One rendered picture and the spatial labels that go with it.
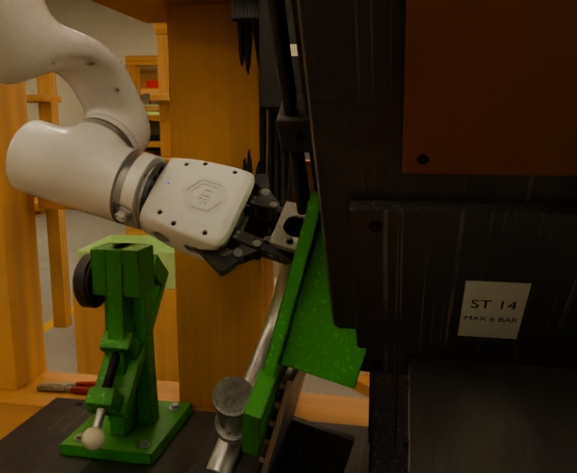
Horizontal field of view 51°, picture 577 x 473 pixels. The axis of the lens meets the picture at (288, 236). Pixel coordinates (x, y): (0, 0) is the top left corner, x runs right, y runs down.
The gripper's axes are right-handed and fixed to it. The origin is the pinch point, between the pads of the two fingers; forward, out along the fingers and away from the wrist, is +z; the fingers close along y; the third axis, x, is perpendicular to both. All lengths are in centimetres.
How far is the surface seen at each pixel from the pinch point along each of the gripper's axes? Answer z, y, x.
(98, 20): -563, 701, 653
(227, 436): 1.0, -20.3, 5.7
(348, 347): 9.5, -11.9, -4.9
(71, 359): -138, 48, 287
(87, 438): -17.2, -22.8, 22.2
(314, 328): 6.2, -11.4, -5.3
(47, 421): -29, -21, 37
